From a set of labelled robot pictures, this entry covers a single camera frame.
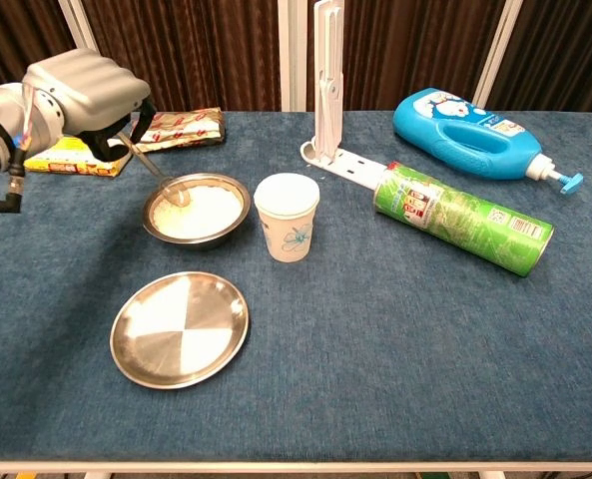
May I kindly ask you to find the metal bowl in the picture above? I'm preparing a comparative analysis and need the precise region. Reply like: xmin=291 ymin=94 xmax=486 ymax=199
xmin=141 ymin=172 xmax=253 ymax=251

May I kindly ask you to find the yellow snack package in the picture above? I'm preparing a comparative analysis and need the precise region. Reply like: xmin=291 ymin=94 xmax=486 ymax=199
xmin=24 ymin=136 xmax=134 ymax=178

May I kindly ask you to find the blue detergent pump bottle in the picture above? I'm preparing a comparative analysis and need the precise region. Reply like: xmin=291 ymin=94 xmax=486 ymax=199
xmin=392 ymin=87 xmax=585 ymax=195

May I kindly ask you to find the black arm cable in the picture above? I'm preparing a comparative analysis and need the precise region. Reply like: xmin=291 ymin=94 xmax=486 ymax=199
xmin=0 ymin=147 xmax=28 ymax=215

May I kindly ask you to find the round metal plate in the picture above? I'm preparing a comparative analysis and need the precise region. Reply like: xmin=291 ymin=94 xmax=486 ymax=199
xmin=109 ymin=270 xmax=252 ymax=390

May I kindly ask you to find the brown curtain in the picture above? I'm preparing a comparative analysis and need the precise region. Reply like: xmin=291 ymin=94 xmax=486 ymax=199
xmin=0 ymin=0 xmax=592 ymax=119

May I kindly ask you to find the white rice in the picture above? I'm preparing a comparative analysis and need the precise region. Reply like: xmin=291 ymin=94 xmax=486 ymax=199
xmin=149 ymin=184 xmax=244 ymax=240

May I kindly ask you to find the white metal frame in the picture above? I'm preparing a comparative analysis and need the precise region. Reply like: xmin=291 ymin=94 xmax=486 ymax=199
xmin=58 ymin=0 xmax=524 ymax=113

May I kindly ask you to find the white folding plastic rack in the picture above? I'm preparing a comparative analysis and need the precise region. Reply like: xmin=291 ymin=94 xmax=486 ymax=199
xmin=299 ymin=0 xmax=387 ymax=190

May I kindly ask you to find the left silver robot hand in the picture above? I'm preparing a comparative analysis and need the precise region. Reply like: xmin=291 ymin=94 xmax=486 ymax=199
xmin=21 ymin=47 xmax=157 ymax=163

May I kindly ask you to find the gold red foil package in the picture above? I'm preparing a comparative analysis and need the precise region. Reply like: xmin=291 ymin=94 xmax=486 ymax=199
xmin=128 ymin=106 xmax=227 ymax=155

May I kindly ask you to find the white floral paper cup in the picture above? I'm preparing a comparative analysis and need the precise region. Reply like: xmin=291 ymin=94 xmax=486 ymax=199
xmin=253 ymin=172 xmax=321 ymax=263

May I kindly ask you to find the green chips can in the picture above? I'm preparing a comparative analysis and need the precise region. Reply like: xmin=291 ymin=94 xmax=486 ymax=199
xmin=372 ymin=160 xmax=555 ymax=278

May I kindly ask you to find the blue table cloth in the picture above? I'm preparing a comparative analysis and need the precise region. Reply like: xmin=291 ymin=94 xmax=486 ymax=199
xmin=0 ymin=110 xmax=592 ymax=463

